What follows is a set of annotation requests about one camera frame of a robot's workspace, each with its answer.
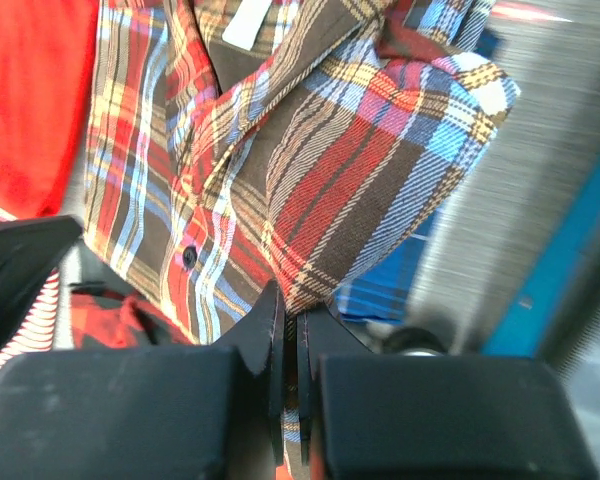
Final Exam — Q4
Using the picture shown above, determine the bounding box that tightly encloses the brown plaid shirt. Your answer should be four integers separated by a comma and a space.
84, 1, 519, 344

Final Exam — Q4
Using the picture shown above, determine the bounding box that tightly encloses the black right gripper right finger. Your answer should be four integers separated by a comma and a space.
296, 304, 372, 465

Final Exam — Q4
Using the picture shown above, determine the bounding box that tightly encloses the blue open suitcase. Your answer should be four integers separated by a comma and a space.
384, 124, 600, 359

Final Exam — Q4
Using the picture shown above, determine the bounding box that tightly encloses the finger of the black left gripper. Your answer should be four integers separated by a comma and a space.
0, 216, 82, 349

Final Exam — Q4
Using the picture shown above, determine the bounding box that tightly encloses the red white striped garment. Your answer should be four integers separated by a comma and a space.
0, 208, 60, 370

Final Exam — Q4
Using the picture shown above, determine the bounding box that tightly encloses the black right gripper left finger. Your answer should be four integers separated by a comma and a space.
216, 281, 285, 465

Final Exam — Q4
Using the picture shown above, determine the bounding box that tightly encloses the red black checked shirt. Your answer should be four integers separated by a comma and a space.
70, 289, 191, 349

